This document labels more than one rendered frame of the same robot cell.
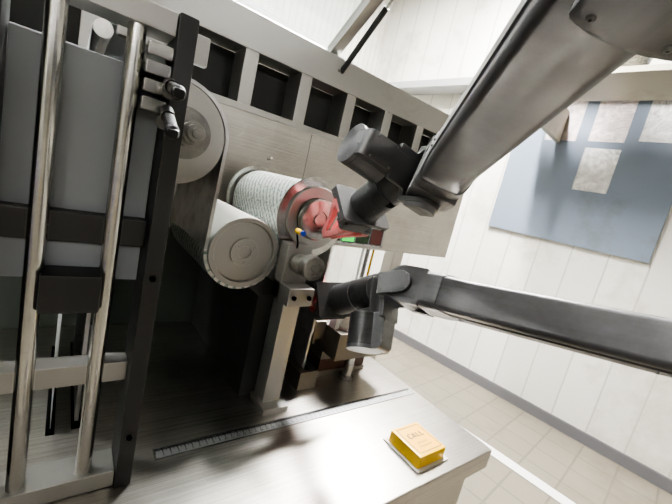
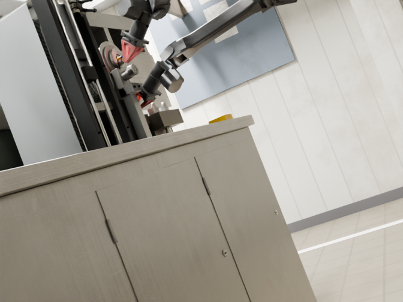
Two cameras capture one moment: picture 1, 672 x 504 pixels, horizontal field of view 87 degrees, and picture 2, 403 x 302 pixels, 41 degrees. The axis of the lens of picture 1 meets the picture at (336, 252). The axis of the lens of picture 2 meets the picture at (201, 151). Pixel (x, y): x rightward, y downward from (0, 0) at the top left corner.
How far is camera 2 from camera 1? 1.44 m
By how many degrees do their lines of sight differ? 27
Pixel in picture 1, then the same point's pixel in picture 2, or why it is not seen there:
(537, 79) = not seen: outside the picture
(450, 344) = not seen: hidden behind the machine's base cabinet
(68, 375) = (101, 105)
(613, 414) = (356, 173)
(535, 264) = (234, 112)
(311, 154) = not seen: hidden behind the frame
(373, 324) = (171, 74)
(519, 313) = (210, 27)
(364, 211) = (139, 34)
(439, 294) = (185, 42)
